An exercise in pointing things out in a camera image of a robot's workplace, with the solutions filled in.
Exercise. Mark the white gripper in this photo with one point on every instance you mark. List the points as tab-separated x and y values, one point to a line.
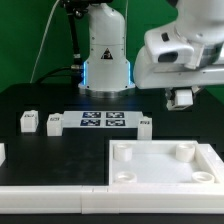
149	75

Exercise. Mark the white square table top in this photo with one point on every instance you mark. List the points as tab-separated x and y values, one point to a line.
162	161

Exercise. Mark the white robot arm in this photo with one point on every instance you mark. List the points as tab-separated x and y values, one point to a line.
107	72

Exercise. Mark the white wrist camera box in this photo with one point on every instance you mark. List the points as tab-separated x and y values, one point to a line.
165	44

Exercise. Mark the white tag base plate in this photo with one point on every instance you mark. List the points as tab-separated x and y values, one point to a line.
101	119

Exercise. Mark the white front fence rail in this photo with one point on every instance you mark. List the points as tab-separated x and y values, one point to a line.
116	199

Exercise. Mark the white fence rail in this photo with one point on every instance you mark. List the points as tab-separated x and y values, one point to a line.
2	153
116	199

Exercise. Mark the white left fence rail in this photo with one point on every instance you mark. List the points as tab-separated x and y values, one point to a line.
2	153

